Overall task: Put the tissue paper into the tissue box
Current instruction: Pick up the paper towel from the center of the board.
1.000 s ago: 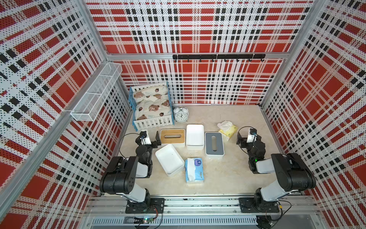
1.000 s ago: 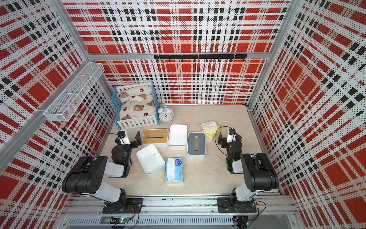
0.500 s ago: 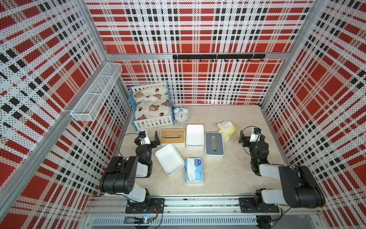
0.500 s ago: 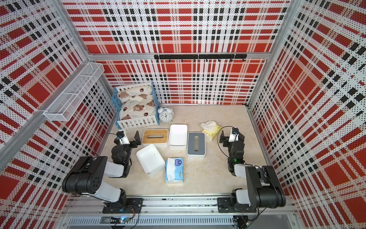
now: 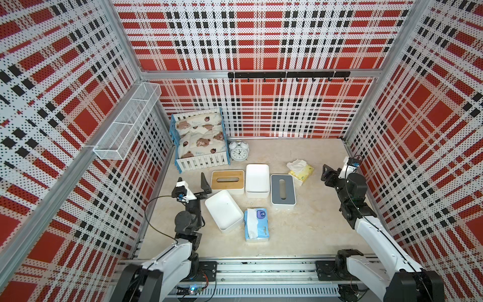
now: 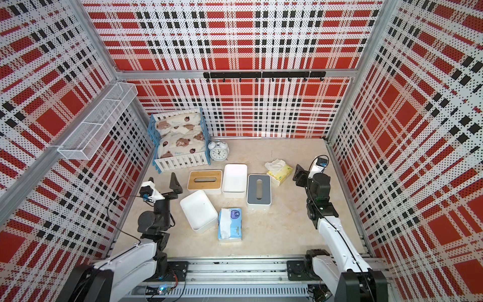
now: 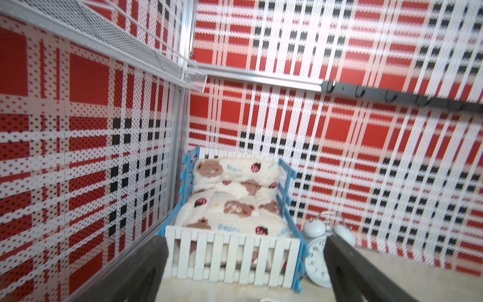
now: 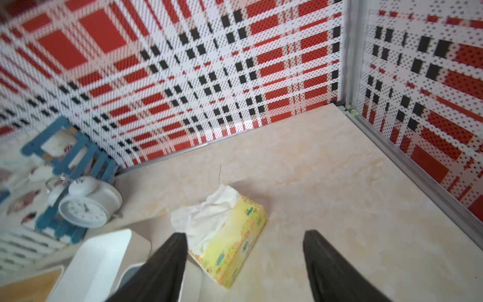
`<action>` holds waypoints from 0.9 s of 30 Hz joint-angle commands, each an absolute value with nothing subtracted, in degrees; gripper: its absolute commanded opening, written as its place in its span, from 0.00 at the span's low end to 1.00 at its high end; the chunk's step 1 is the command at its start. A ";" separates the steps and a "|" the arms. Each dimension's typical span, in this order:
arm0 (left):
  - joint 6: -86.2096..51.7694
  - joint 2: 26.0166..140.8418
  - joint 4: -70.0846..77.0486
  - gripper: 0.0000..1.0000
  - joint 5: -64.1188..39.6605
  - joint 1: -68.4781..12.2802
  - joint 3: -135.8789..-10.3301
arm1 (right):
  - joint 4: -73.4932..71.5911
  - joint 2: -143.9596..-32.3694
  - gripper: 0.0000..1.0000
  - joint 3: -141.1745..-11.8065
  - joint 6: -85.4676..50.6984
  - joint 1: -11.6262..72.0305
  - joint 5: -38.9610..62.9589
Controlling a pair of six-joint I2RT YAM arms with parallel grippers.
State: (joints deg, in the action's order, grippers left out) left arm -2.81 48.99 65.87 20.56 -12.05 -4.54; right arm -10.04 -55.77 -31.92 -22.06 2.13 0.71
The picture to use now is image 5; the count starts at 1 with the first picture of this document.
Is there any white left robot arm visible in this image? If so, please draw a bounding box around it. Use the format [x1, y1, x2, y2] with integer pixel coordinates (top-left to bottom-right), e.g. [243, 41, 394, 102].
[109, 173, 212, 301]

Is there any white tissue box upright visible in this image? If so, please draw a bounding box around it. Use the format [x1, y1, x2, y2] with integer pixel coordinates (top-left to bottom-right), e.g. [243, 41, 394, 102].
[245, 164, 270, 199]

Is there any grey tissue box lid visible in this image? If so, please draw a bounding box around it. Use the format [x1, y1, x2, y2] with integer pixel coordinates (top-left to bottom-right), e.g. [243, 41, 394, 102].
[270, 174, 297, 210]

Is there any bear print bedding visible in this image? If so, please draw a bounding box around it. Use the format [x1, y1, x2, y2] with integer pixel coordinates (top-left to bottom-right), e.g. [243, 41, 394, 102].
[175, 113, 226, 159]

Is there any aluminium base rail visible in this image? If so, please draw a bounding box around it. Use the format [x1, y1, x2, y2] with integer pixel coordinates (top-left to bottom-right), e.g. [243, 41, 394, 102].
[109, 256, 389, 299]

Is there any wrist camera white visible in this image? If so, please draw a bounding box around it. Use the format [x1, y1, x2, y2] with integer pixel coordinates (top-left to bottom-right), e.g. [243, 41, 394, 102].
[171, 180, 197, 203]
[338, 157, 361, 179]

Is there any bamboo tissue box lid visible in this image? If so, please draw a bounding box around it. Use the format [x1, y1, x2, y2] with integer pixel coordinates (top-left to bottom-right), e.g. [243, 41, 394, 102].
[210, 170, 245, 195]

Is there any white tissue box base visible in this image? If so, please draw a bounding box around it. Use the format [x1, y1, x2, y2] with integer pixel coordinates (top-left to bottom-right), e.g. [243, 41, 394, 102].
[205, 190, 244, 234]

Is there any black hook rail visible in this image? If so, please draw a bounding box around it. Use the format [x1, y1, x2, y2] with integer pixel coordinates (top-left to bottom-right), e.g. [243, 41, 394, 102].
[228, 71, 351, 80]

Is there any white wire basket shelf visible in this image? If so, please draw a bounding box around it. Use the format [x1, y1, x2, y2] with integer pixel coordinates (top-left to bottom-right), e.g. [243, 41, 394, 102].
[93, 83, 161, 161]

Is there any yellow tissue paper pack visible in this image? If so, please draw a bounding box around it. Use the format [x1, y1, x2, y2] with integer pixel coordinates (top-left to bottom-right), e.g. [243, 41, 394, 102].
[286, 159, 314, 186]

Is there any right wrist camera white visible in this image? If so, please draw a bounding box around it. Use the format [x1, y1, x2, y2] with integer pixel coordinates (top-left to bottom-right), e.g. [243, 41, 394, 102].
[338, 157, 361, 179]

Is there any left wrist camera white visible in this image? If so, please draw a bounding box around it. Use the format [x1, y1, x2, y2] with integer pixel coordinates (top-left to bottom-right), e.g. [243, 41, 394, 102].
[171, 180, 197, 203]

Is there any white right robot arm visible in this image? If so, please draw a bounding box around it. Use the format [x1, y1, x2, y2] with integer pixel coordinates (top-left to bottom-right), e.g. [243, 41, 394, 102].
[321, 162, 445, 301]

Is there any blue tissue paper pack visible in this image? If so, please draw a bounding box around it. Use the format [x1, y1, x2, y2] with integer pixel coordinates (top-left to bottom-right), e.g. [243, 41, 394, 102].
[244, 208, 270, 242]

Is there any white alarm clock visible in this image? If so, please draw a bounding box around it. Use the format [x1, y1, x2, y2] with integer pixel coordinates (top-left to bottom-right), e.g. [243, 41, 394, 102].
[229, 140, 250, 162]

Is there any blue white toy crib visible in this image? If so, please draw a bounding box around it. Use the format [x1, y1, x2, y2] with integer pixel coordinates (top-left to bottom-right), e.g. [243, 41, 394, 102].
[169, 108, 230, 173]

